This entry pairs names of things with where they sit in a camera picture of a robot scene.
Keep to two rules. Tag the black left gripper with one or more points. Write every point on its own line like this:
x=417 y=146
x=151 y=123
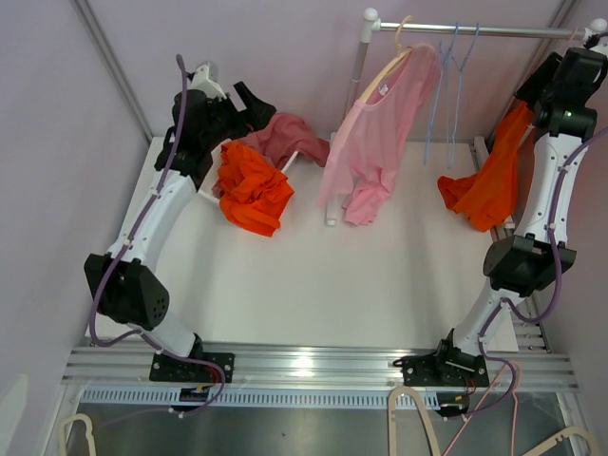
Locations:
x=258 y=114

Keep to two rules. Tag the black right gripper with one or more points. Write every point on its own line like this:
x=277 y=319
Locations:
x=531 y=90

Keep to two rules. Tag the dusty rose t shirt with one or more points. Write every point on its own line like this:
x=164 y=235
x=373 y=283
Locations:
x=287 y=135

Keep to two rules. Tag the orange t shirt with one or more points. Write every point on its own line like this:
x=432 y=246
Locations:
x=253 y=194
x=489 y=197

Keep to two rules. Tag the blue wire hanger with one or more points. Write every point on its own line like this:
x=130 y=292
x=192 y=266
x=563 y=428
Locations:
x=460 y=66
x=443 y=56

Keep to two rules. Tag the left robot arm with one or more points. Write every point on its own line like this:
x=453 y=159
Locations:
x=122 y=281

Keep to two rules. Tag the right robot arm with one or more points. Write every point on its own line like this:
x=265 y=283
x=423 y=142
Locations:
x=552 y=105

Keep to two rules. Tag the light pink t shirt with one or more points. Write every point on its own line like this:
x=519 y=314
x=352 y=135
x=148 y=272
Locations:
x=367 y=150

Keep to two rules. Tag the beige wooden hanger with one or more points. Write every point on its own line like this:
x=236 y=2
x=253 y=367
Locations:
x=402 y=54

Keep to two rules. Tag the beige hanger at right floor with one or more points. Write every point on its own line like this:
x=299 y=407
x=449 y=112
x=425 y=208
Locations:
x=564 y=435

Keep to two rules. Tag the beige hanger on floor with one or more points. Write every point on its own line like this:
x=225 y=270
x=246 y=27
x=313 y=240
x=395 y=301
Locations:
x=408 y=432

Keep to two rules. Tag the metal clothes rack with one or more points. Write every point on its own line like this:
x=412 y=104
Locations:
x=372 y=23

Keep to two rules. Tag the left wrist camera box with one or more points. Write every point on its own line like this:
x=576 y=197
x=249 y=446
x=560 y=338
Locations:
x=205 y=79

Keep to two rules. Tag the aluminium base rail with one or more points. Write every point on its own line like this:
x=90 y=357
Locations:
x=293 y=367

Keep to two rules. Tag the white slotted cable duct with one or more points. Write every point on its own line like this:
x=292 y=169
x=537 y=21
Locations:
x=244 y=398

